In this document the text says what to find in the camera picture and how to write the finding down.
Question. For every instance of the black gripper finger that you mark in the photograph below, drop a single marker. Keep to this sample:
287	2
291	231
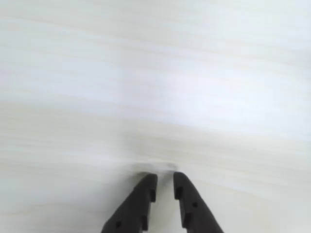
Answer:
194	213
133	208

